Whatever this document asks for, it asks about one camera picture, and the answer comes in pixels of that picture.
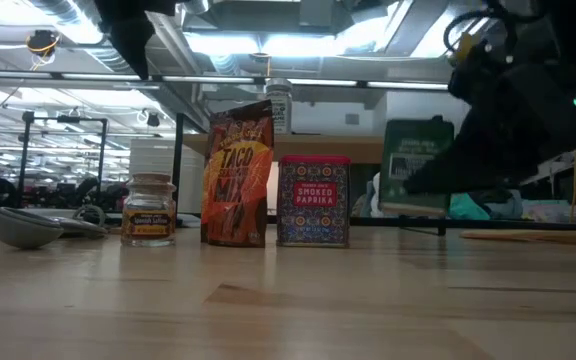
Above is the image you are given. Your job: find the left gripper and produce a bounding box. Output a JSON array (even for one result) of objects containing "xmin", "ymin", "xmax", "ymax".
[{"xmin": 92, "ymin": 0, "xmax": 180, "ymax": 82}]

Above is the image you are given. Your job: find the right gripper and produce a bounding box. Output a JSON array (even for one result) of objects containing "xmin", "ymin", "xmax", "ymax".
[{"xmin": 401, "ymin": 54, "xmax": 576, "ymax": 197}]

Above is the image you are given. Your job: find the dark green spice tin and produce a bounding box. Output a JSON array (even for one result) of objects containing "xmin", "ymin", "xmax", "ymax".
[{"xmin": 378, "ymin": 117, "xmax": 456, "ymax": 218}]

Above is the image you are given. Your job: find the red-lid smoked paprika tin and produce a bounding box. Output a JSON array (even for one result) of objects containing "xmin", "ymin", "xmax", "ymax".
[{"xmin": 275, "ymin": 153, "xmax": 353, "ymax": 249}]

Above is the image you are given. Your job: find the white-lid seasoning jar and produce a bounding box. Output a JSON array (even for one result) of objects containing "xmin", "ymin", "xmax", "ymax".
[{"xmin": 264, "ymin": 77, "xmax": 295, "ymax": 137}]

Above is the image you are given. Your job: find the orange taco seasoning packet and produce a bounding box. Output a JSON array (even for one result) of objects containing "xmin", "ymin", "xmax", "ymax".
[{"xmin": 200, "ymin": 98, "xmax": 276, "ymax": 250}]

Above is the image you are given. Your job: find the teal cloth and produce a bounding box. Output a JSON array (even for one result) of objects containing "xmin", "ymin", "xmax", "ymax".
[{"xmin": 446, "ymin": 191, "xmax": 492, "ymax": 222}]

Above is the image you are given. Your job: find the dark grey cloth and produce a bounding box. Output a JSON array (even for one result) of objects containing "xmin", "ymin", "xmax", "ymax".
[{"xmin": 486, "ymin": 188, "xmax": 525, "ymax": 220}]

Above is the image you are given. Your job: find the overhead rig crossbar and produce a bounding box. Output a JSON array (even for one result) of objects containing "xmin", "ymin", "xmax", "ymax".
[{"xmin": 0, "ymin": 69, "xmax": 451, "ymax": 93}]

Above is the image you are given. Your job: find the white cloth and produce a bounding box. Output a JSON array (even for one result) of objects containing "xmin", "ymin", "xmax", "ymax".
[{"xmin": 367, "ymin": 171, "xmax": 385, "ymax": 217}]

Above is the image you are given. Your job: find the ceiling light panel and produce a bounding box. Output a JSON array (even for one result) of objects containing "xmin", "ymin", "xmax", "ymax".
[{"xmin": 183, "ymin": 29, "xmax": 450, "ymax": 59}]

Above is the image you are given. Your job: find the floral cloth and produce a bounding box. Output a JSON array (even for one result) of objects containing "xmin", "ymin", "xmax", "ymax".
[{"xmin": 521, "ymin": 199, "xmax": 576, "ymax": 226}]

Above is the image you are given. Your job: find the wooden slotted spatula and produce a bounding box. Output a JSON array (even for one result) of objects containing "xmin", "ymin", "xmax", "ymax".
[{"xmin": 460, "ymin": 228, "xmax": 576, "ymax": 249}]

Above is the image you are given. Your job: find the white cabinet box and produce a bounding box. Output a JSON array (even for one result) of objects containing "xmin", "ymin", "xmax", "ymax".
[{"xmin": 128, "ymin": 138, "xmax": 207, "ymax": 214}]

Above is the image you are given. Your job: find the grey measuring spoon set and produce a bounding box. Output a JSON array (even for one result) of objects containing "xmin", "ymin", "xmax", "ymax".
[{"xmin": 0, "ymin": 203, "xmax": 111, "ymax": 251}]

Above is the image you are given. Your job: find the silver ceiling duct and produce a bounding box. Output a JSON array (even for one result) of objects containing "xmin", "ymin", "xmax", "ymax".
[{"xmin": 27, "ymin": 0, "xmax": 209, "ymax": 134}]

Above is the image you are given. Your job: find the black aluminium table frame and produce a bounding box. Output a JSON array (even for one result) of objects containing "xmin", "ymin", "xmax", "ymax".
[{"xmin": 82, "ymin": 213, "xmax": 576, "ymax": 232}]

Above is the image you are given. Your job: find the black overhead camera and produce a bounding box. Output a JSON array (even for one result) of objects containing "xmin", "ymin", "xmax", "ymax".
[{"xmin": 24, "ymin": 28, "xmax": 63, "ymax": 58}]

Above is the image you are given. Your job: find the yellow cable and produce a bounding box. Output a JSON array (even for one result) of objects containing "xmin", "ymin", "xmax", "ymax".
[{"xmin": 569, "ymin": 148, "xmax": 576, "ymax": 225}]

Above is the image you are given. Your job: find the wooden shelf with black frame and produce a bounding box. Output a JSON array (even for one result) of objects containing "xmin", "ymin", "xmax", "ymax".
[{"xmin": 169, "ymin": 112, "xmax": 448, "ymax": 237}]

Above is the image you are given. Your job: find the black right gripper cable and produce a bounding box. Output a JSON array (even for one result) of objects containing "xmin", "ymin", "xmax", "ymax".
[{"xmin": 441, "ymin": 2, "xmax": 524, "ymax": 54}]

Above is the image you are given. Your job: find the black background frame stand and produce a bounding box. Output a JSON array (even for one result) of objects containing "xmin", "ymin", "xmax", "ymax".
[{"xmin": 19, "ymin": 110, "xmax": 110, "ymax": 207}]

